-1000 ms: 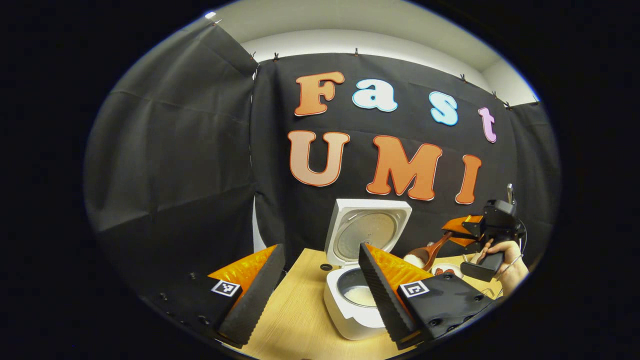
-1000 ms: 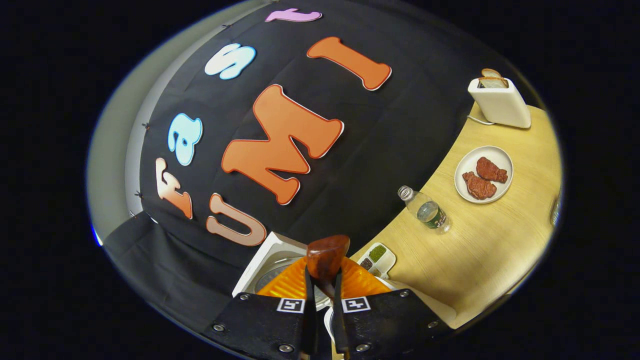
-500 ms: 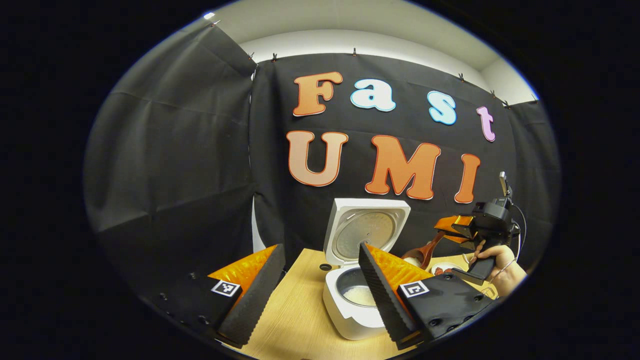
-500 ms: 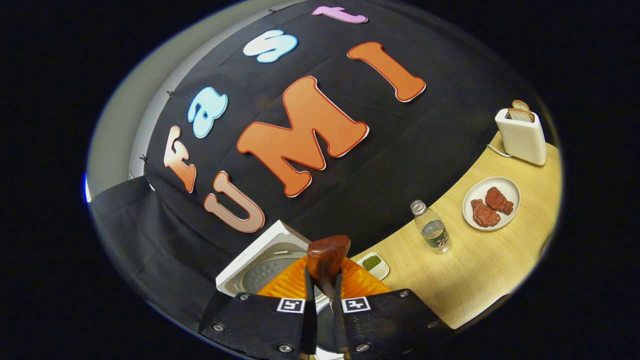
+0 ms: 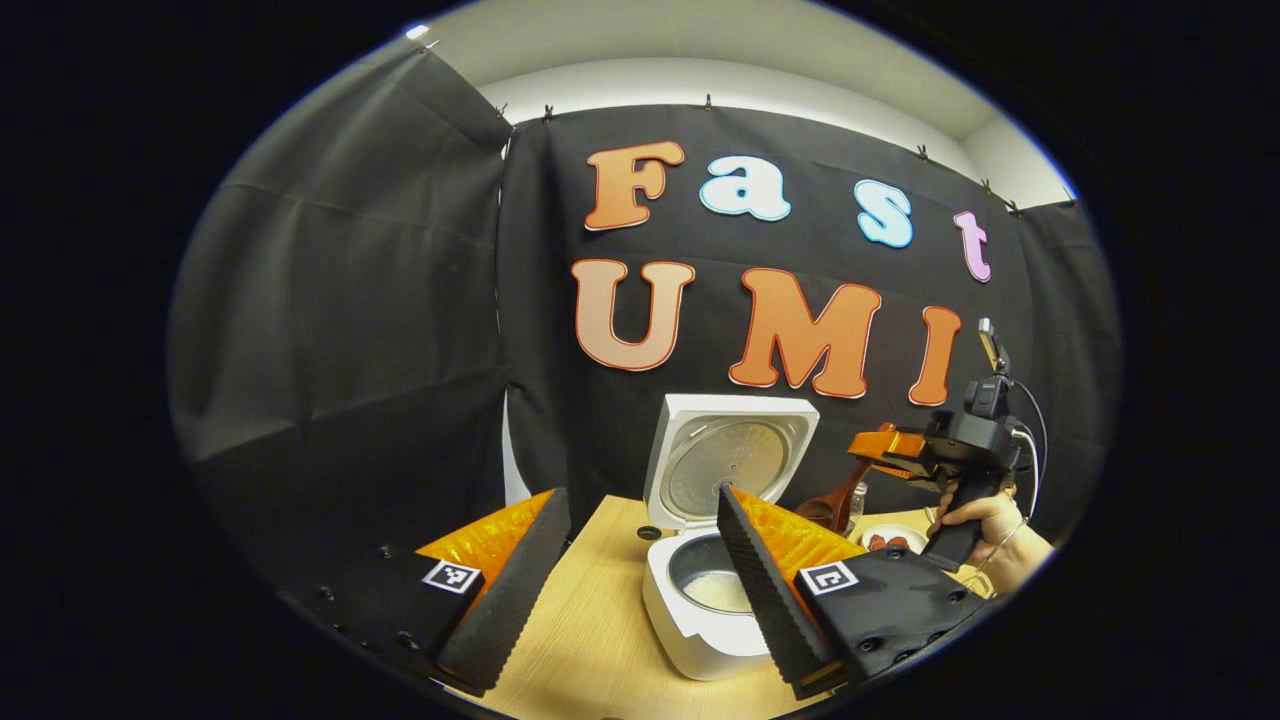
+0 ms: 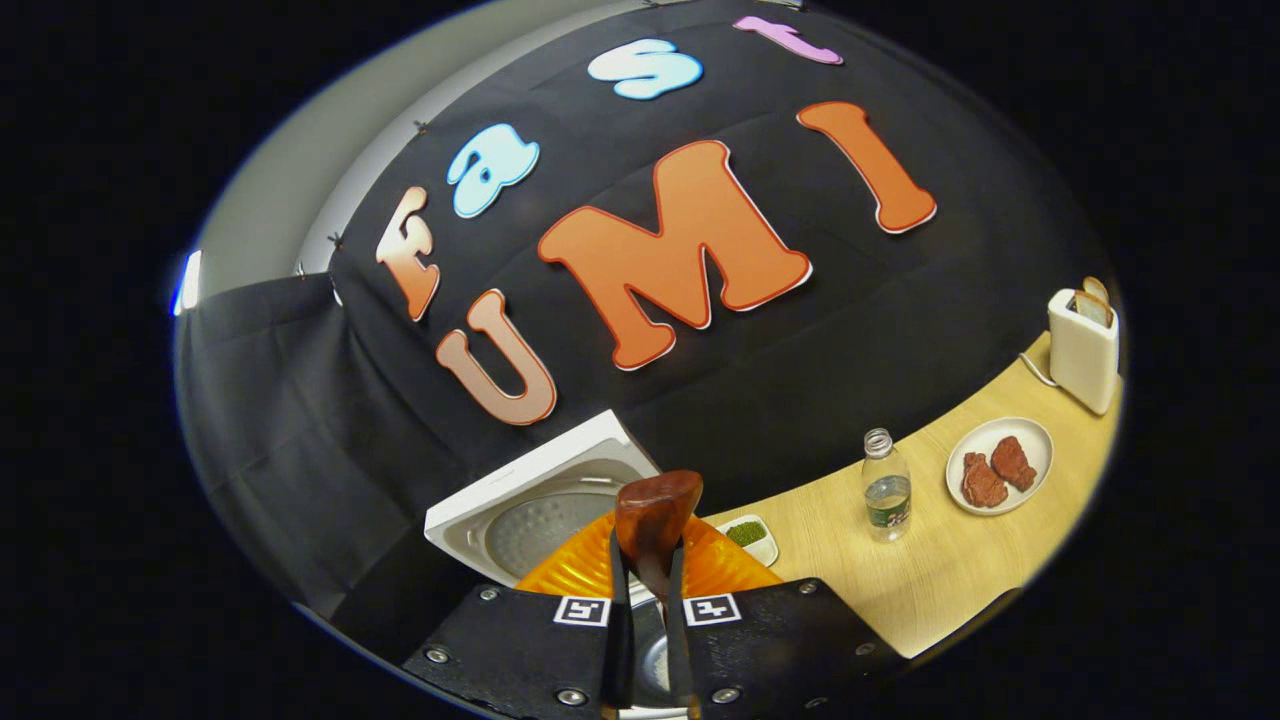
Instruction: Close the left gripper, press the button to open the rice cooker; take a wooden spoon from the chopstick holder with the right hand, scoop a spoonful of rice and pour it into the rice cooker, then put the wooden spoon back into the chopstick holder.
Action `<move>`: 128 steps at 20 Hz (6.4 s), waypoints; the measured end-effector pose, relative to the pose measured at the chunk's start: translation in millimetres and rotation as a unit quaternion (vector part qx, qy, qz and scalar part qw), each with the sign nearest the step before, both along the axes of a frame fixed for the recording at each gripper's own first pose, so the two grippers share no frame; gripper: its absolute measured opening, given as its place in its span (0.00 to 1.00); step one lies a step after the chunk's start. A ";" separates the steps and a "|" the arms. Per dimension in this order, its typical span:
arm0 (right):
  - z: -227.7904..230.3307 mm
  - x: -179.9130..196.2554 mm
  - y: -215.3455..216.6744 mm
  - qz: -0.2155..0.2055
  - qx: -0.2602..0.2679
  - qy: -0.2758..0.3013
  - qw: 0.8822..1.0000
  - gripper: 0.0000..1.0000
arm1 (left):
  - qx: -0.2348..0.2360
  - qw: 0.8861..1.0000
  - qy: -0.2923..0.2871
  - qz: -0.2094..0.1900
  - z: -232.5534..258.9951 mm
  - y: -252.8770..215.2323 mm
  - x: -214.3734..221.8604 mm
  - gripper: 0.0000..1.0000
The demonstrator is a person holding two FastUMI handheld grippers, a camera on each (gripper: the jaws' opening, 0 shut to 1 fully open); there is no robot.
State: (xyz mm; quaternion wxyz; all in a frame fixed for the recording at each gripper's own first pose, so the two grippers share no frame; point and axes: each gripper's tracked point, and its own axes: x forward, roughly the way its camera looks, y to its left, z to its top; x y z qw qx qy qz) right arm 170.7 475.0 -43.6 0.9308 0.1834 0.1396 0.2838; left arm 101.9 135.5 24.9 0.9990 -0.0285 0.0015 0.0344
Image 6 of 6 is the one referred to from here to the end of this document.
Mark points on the white rice cooker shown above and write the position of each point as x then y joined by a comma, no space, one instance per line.
520,475

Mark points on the toasted bread slice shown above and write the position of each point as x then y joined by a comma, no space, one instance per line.
1097,288
1088,308

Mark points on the small white divided dish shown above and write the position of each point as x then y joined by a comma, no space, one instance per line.
762,545

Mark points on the black backdrop cloth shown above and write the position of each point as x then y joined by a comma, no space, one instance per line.
800,350

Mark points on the red meat piece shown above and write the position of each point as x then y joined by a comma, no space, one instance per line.
1014,463
983,482

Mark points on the white round plate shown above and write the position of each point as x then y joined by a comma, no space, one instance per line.
1030,440

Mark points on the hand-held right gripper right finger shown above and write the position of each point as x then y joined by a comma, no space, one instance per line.
680,650

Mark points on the clear plastic water bottle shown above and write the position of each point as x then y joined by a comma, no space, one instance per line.
887,490

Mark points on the white ceiling light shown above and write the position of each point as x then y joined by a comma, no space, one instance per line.
188,285

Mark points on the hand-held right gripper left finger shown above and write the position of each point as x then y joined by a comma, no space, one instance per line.
620,640

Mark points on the white toaster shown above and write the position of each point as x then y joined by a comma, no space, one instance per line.
1080,360

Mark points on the brown wooden spoon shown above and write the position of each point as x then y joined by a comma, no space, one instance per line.
655,510

